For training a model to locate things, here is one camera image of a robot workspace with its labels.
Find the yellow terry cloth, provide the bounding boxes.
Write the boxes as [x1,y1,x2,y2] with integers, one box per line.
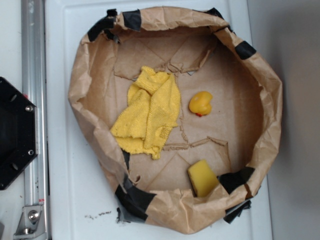
[111,66,181,160]

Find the yellow rubber duck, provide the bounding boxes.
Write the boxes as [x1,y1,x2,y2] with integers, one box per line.
[188,91,213,117]

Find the yellow sponge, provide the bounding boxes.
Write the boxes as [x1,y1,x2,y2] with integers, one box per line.
[187,159,219,198]

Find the brown paper bag bin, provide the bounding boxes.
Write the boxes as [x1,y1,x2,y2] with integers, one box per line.
[68,6,283,234]

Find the aluminium extrusion rail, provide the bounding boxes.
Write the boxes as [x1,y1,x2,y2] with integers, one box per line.
[21,0,52,240]

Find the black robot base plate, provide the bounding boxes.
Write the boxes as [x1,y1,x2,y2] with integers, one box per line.
[0,77,38,191]

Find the metal corner bracket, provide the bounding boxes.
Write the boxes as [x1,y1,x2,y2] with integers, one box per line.
[13,205,46,240]

